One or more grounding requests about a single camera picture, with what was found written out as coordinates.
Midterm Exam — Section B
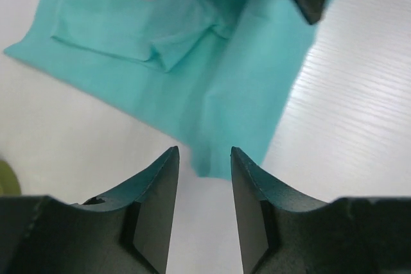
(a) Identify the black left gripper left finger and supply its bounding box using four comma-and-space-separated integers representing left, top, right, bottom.
1, 146, 179, 273

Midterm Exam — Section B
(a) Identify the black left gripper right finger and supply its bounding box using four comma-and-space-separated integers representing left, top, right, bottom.
231, 147, 410, 273

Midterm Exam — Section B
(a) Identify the teal t shirt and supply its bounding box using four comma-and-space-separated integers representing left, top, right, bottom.
5, 0, 317, 179

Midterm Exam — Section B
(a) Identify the olive green plastic bin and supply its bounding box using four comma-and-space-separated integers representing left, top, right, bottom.
0, 159, 22, 196

